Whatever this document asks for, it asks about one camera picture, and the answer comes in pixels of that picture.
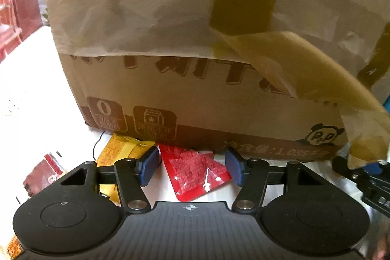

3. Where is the dark red snack packet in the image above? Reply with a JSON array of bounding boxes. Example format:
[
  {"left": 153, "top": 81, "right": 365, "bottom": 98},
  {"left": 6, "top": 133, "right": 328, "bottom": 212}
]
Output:
[{"left": 22, "top": 153, "right": 66, "bottom": 199}]

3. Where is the orange snack packet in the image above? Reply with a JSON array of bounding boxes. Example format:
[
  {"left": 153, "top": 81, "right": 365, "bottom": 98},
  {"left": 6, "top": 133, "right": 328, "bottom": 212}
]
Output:
[{"left": 5, "top": 234, "right": 25, "bottom": 259}]

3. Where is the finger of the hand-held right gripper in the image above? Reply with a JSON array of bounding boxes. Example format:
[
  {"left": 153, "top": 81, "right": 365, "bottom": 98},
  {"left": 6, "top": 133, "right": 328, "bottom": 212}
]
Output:
[
  {"left": 331, "top": 156, "right": 385, "bottom": 184},
  {"left": 356, "top": 170, "right": 390, "bottom": 219}
]

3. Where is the yellow snack packet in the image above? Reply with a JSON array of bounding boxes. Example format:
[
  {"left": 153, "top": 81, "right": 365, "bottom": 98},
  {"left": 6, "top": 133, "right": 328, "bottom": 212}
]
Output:
[{"left": 96, "top": 133, "right": 156, "bottom": 204}]

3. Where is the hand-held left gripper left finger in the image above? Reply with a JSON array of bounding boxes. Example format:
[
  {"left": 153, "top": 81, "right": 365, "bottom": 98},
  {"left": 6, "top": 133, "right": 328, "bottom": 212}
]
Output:
[{"left": 59, "top": 147, "right": 161, "bottom": 214}]

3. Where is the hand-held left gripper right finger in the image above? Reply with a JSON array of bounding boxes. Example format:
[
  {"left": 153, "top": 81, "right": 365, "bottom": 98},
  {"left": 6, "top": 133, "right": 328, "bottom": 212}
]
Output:
[{"left": 225, "top": 148, "right": 324, "bottom": 214}]

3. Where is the brown cardboard box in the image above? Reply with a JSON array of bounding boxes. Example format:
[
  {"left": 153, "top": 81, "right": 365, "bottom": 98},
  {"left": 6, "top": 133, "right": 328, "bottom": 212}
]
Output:
[{"left": 58, "top": 51, "right": 351, "bottom": 164}]

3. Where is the thin black cable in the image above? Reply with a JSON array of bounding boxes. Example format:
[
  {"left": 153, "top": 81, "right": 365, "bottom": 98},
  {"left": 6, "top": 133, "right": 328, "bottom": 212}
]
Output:
[{"left": 93, "top": 130, "right": 108, "bottom": 161}]

